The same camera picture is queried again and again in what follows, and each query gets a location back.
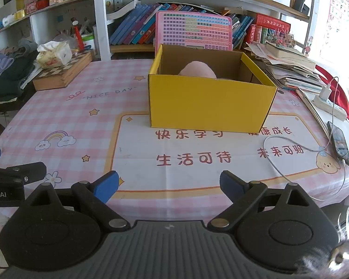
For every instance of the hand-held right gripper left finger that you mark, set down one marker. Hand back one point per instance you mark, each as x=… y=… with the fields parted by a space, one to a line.
x=106 y=187

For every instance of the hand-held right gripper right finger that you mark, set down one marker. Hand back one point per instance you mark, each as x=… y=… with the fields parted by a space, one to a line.
x=230 y=184

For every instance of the yellow cardboard box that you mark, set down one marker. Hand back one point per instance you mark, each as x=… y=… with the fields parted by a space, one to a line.
x=206 y=104

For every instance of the pink plush pig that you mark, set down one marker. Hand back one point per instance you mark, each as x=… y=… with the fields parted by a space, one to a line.
x=197 y=69

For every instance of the white and green container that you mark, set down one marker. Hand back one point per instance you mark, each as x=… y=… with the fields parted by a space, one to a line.
x=88 y=42

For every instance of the pile of clothes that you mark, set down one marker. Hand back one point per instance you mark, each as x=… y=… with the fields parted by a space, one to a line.
x=11 y=78

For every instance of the wooden chessboard box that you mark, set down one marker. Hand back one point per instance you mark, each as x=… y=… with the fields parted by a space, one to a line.
x=64 y=72

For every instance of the grey garment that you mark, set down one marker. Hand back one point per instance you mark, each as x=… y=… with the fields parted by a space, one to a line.
x=27 y=45

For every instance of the floral tissue box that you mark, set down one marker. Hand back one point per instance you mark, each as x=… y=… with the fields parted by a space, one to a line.
x=53 y=56

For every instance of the black smartphone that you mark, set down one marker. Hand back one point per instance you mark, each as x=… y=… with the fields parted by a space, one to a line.
x=339 y=144

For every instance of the white power strip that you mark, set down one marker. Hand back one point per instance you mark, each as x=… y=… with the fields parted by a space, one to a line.
x=330 y=109

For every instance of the stack of papers and books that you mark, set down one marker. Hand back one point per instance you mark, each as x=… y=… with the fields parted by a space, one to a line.
x=290 y=66

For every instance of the fluffy grey fur trim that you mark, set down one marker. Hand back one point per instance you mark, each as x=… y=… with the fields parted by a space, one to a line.
x=346 y=250

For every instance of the white plugged phone charger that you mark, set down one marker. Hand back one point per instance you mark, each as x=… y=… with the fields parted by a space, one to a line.
x=326 y=92

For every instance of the white tissue pack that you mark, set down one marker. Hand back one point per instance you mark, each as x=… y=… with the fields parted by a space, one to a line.
x=9 y=19

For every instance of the pen holder with pens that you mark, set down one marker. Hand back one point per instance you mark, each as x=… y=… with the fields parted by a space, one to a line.
x=67 y=35

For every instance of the red bottle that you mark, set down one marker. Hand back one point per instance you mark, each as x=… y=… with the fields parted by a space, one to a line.
x=78 y=37

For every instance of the red cloth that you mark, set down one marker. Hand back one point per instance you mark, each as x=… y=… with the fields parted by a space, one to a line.
x=343 y=93

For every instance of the pink gift box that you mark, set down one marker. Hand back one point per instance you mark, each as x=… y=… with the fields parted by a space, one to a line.
x=31 y=8

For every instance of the small flower figurines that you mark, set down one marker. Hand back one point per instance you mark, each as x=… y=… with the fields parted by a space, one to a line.
x=282 y=39

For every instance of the pink learning tablet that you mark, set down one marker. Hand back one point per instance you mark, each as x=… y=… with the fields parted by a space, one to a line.
x=192 y=29

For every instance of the row of colourful books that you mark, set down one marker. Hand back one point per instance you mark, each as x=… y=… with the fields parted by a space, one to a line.
x=133 y=29

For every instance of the red book set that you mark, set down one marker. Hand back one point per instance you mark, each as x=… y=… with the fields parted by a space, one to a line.
x=267 y=24

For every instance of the white bookshelf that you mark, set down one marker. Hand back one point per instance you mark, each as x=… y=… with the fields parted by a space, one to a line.
x=101 y=20

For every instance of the pink wall poster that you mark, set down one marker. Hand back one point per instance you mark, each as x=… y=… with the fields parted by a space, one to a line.
x=340 y=20

